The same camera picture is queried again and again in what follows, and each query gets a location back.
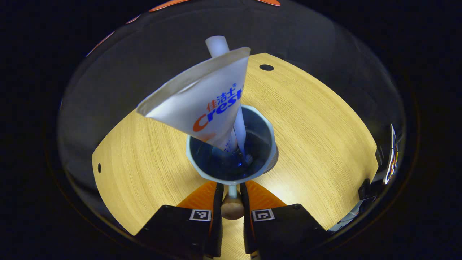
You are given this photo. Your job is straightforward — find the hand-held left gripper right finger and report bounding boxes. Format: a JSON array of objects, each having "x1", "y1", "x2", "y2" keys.
[{"x1": 239, "y1": 180, "x2": 331, "y2": 255}]

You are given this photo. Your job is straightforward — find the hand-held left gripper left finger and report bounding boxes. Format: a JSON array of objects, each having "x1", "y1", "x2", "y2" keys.
[{"x1": 136, "y1": 181, "x2": 224, "y2": 259}]

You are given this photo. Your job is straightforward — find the dark round coaster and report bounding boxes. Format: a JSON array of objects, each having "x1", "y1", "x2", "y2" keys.
[{"x1": 266, "y1": 151, "x2": 279, "y2": 174}]

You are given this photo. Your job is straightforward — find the blue cup with wooden handle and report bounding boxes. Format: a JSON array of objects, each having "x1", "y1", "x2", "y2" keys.
[{"x1": 186, "y1": 105, "x2": 278, "y2": 221}]

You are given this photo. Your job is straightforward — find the white toothpaste tube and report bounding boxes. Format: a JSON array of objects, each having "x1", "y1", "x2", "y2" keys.
[{"x1": 136, "y1": 46, "x2": 251, "y2": 152}]

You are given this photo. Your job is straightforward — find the white toothbrush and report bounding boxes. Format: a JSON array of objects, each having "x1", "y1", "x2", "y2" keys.
[{"x1": 205, "y1": 35, "x2": 253, "y2": 163}]

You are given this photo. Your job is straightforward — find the black backdrop cloth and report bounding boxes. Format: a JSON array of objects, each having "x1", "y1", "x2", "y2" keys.
[{"x1": 58, "y1": 0, "x2": 405, "y2": 224}]

